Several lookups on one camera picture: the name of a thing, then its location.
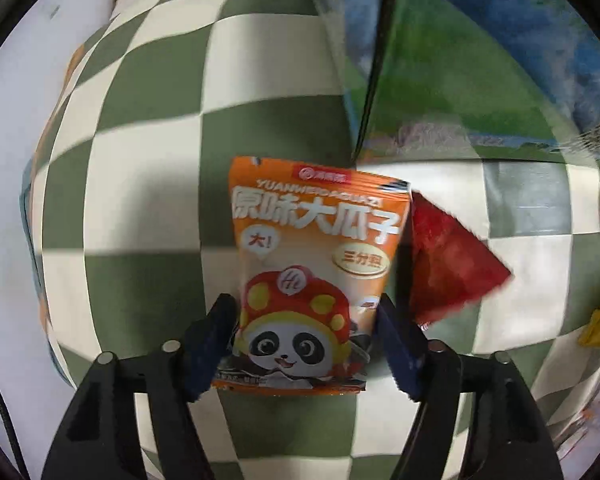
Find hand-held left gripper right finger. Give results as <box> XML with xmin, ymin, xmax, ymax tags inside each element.
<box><xmin>376</xmin><ymin>292</ymin><xmax>566</xmax><ymax>480</ymax></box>

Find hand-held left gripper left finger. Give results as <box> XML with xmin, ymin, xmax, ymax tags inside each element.
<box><xmin>40</xmin><ymin>292</ymin><xmax>239</xmax><ymax>480</ymax></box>

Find large orange panda snack packet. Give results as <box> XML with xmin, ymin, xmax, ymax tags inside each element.
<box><xmin>211</xmin><ymin>156</ymin><xmax>414</xmax><ymax>395</ymax></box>

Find printed cardboard box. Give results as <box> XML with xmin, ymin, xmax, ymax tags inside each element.
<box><xmin>312</xmin><ymin>0</ymin><xmax>600</xmax><ymax>163</ymax></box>

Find small red snack packet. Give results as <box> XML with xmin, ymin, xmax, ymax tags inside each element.
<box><xmin>409</xmin><ymin>191</ymin><xmax>512</xmax><ymax>330</ymax></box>

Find green checkered blanket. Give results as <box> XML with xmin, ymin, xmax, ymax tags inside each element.
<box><xmin>25</xmin><ymin>0</ymin><xmax>600</xmax><ymax>480</ymax></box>

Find black cable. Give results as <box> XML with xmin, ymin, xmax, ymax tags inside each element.
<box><xmin>0</xmin><ymin>355</ymin><xmax>31</xmax><ymax>480</ymax></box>

